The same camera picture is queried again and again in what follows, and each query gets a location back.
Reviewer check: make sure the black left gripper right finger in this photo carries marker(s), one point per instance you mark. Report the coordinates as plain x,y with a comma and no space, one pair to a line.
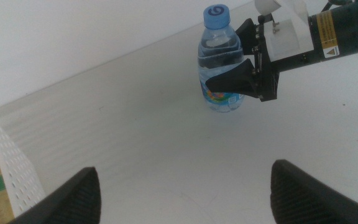
303,199

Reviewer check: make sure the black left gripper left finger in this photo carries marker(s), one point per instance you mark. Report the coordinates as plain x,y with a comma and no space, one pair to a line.
76,199

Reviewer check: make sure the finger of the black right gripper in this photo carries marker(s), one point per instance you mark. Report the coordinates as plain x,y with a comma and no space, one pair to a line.
247,34
235,81

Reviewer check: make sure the blue-capped water bottle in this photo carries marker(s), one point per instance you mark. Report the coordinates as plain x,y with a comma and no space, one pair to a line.
219,40

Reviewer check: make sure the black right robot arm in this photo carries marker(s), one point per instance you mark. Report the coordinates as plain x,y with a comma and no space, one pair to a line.
356,28

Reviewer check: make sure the white perforated plastic basket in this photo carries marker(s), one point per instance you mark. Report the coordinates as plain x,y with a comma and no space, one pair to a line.
17,174

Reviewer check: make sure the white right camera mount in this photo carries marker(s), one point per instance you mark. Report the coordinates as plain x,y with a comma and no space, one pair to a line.
284,40

